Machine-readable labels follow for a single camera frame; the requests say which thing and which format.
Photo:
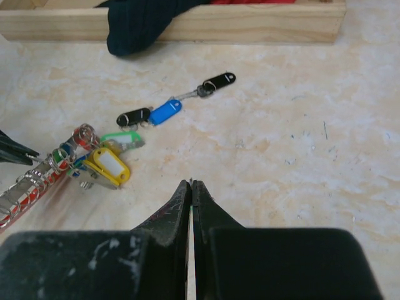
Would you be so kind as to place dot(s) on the red-handled metal key organizer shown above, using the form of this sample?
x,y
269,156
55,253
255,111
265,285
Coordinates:
x,y
36,182

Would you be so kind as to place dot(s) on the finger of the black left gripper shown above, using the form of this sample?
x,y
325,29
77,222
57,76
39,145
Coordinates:
x,y
13,152

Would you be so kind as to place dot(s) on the wooden clothes rack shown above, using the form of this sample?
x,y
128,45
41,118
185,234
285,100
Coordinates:
x,y
298,23

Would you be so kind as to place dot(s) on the key with green tag on ring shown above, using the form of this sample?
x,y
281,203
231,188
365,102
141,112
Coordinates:
x,y
123,140

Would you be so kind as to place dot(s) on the key with blue tag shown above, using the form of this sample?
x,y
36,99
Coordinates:
x,y
162,113

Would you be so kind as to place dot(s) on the dark navy vest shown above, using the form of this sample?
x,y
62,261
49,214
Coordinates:
x,y
135,25

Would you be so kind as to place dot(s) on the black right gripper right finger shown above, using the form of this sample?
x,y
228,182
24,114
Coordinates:
x,y
237,262

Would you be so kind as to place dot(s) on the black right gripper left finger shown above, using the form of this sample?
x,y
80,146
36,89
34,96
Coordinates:
x,y
147,262

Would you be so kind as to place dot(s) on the key with yellow tag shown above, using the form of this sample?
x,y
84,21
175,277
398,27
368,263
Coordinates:
x,y
104,168

